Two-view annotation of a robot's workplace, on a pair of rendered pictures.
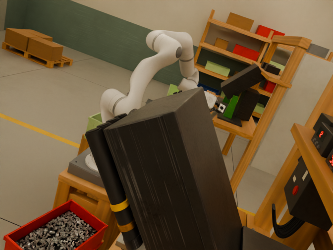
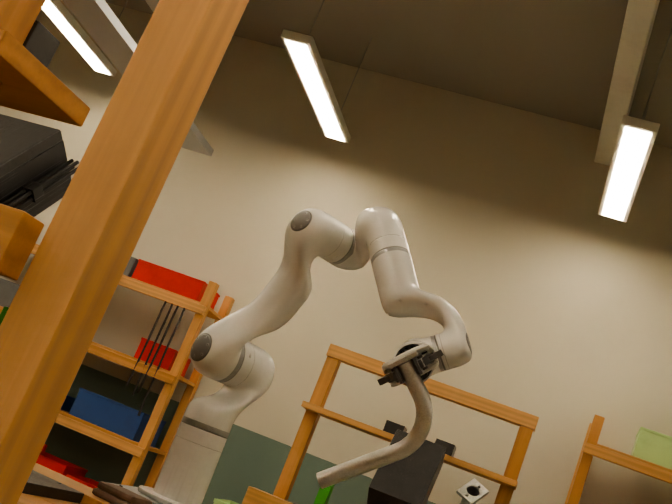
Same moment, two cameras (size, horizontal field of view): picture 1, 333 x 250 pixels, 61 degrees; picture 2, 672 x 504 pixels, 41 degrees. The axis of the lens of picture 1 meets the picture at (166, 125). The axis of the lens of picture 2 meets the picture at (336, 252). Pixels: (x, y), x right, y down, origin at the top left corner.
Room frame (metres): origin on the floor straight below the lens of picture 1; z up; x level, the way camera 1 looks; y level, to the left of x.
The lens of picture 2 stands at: (2.04, -1.89, 1.09)
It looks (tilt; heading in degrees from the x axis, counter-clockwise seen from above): 14 degrees up; 103
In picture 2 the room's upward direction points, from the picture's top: 22 degrees clockwise
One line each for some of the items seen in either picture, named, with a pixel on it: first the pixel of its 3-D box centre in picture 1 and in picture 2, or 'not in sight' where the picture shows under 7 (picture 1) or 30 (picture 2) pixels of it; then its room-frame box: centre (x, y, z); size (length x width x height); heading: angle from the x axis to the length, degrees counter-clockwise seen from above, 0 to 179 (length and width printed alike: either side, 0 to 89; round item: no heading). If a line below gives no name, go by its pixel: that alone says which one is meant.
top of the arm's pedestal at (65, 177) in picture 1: (98, 175); not in sight; (1.39, 0.27, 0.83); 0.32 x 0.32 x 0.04; 84
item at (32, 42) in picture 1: (39, 47); not in sight; (6.08, 3.19, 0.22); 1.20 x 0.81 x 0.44; 82
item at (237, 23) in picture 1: (252, 72); not in sight; (7.44, -1.60, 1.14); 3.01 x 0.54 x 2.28; 87
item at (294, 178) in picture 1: (314, 189); not in sight; (0.84, -0.52, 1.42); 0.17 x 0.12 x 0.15; 170
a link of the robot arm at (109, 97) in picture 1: (113, 112); (232, 387); (1.40, 0.29, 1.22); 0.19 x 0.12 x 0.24; 56
